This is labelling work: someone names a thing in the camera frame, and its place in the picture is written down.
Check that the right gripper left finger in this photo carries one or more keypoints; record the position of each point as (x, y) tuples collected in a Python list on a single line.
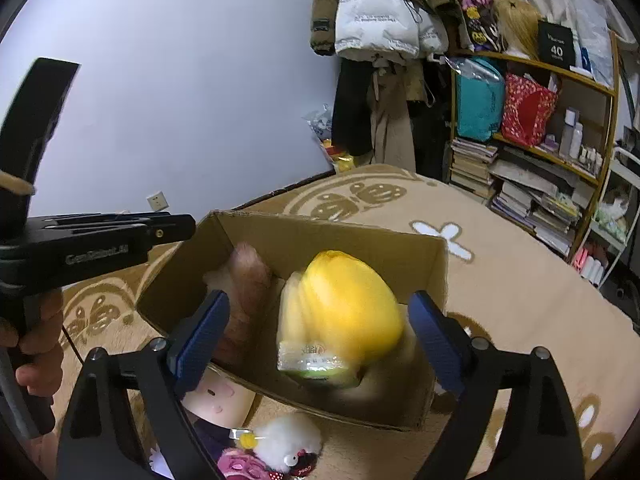
[(99, 438)]

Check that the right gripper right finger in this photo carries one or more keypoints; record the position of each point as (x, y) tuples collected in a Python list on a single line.
[(539, 437)]

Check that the purple plush doll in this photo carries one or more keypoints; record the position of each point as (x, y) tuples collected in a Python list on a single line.
[(215, 439)]

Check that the pink bear plush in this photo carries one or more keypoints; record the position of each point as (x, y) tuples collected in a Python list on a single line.
[(235, 463)]

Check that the yellow dog plush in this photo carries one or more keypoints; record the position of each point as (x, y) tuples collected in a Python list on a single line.
[(336, 317)]

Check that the white fluffy plush keychain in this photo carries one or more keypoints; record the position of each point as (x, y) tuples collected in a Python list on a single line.
[(289, 445)]

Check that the person's left hand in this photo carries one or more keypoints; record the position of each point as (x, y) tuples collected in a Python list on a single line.
[(43, 375)]

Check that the pink square face plush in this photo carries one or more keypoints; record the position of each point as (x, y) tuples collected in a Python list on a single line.
[(219, 401)]

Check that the cardboard box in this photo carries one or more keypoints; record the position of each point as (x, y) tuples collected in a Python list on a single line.
[(395, 392)]

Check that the stack of books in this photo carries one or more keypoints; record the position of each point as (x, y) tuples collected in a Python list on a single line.
[(470, 166)]

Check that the small pink plush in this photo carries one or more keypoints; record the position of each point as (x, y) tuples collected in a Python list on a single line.
[(246, 280)]

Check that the white trolley cart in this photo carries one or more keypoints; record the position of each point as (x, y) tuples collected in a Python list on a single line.
[(611, 226)]

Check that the wooden shelf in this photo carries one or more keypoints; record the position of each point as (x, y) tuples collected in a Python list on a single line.
[(597, 105)]

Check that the red gift bag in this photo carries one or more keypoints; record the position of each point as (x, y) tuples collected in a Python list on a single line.
[(526, 111)]

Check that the teal bag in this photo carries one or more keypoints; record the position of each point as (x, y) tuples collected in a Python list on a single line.
[(480, 101)]

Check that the plastic snack bag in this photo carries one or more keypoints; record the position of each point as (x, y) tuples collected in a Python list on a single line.
[(320, 123)]

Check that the black box with 40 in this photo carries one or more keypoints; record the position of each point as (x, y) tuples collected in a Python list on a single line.
[(556, 45)]

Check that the blonde wig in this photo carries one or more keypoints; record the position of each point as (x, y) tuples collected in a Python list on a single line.
[(518, 27)]

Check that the wall socket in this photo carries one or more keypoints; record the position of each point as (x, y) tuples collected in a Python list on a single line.
[(157, 201)]

